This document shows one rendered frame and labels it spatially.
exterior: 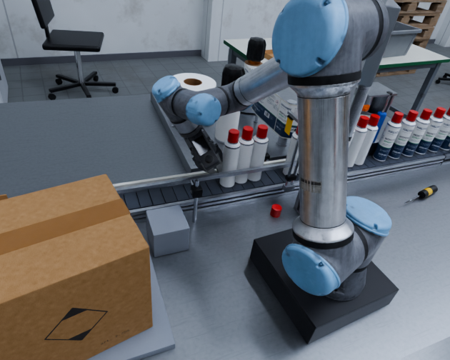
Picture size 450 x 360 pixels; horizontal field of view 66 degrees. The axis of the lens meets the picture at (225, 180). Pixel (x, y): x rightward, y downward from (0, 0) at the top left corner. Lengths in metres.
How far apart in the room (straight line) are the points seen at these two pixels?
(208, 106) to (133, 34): 4.00
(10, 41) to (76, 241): 4.12
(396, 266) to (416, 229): 0.21
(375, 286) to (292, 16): 0.69
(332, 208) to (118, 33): 4.31
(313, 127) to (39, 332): 0.57
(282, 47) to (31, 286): 0.53
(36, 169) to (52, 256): 0.74
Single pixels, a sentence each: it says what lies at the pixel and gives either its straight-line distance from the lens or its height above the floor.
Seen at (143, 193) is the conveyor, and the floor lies 0.88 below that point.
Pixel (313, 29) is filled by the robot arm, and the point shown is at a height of 1.48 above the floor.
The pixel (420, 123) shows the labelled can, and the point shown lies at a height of 1.03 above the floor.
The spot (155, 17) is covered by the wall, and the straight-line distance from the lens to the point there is 4.82.
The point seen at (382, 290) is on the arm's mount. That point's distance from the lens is 0.99.
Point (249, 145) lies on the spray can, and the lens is 1.08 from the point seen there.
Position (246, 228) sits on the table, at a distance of 1.09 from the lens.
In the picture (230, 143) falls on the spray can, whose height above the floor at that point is 1.05.
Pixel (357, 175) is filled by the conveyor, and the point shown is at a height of 0.86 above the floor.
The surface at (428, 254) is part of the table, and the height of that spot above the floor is 0.83.
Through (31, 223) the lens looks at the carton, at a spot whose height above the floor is 1.12.
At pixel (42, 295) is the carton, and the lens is 0.63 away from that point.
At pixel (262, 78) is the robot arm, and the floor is 1.31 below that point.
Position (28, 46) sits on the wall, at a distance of 4.70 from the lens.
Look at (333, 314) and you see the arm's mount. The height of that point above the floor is 0.90.
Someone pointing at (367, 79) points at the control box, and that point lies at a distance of 0.99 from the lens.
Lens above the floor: 1.60
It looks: 37 degrees down
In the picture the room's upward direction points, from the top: 8 degrees clockwise
